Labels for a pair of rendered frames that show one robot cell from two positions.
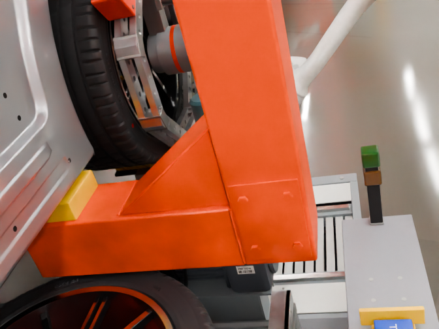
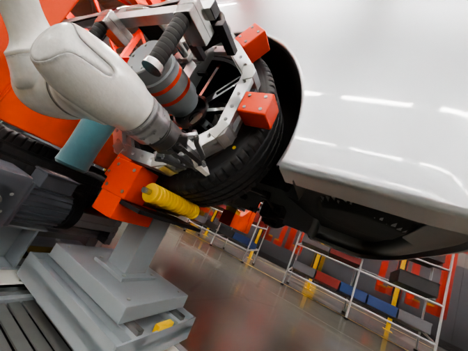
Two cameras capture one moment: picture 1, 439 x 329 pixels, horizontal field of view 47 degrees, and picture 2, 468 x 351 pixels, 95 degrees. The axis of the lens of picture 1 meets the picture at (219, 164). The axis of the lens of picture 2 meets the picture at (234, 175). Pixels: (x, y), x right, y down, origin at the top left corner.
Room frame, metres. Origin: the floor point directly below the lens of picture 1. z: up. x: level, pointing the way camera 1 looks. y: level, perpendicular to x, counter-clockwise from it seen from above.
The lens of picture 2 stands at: (1.92, -0.57, 0.52)
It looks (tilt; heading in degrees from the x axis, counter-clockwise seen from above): 13 degrees up; 101
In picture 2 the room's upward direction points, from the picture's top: 25 degrees clockwise
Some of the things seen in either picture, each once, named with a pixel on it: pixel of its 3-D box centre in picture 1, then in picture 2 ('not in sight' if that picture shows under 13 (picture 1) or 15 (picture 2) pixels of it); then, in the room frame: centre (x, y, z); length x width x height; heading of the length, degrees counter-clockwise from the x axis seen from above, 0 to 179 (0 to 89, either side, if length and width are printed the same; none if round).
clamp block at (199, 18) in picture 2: not in sight; (195, 22); (1.60, -0.18, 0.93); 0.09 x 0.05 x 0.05; 73
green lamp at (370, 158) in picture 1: (370, 156); not in sight; (0.97, -0.34, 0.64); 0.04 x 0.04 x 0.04; 73
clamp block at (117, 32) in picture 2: not in sight; (114, 28); (1.27, -0.08, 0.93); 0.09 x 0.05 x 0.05; 73
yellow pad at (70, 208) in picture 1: (58, 196); not in sight; (1.06, 0.39, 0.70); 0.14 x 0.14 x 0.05; 73
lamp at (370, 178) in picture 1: (372, 174); not in sight; (0.97, -0.34, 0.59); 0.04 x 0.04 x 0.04; 73
